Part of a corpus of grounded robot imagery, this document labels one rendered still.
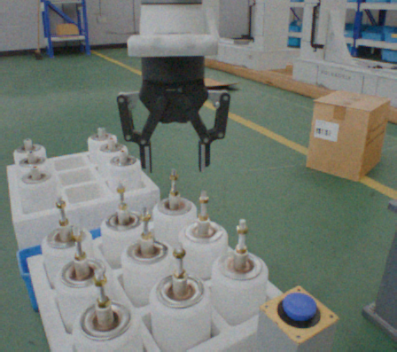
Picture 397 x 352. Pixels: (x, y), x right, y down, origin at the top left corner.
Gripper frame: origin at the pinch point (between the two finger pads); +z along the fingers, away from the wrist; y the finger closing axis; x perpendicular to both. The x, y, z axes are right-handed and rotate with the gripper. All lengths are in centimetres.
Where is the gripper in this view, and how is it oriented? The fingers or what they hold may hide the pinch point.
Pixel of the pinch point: (175, 160)
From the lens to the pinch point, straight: 48.5
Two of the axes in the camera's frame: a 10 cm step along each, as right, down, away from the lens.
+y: -10.0, 0.3, -0.7
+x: 0.7, 3.7, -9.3
